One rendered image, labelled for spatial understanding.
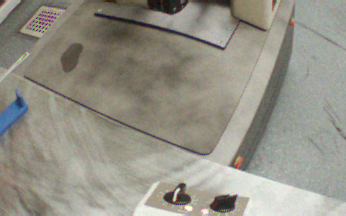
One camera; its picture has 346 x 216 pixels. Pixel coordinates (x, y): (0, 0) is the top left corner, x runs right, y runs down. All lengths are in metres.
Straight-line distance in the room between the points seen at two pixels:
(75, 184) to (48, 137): 0.09
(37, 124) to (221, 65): 0.70
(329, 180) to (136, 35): 0.79
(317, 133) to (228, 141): 0.61
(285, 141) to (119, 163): 1.05
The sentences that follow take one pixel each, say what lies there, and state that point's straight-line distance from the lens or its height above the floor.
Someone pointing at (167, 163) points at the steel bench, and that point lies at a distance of 0.73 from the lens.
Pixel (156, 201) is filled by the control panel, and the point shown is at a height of 0.81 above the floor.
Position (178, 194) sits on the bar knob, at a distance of 0.62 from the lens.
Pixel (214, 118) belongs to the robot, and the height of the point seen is 0.36.
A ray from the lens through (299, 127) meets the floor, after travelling 1.77.
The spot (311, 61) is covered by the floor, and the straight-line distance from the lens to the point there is 2.02.
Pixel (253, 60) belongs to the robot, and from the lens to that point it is 1.41.
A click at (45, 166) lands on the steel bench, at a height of 0.75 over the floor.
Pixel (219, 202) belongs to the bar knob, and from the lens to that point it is 0.62.
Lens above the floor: 1.35
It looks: 50 degrees down
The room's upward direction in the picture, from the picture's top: 1 degrees clockwise
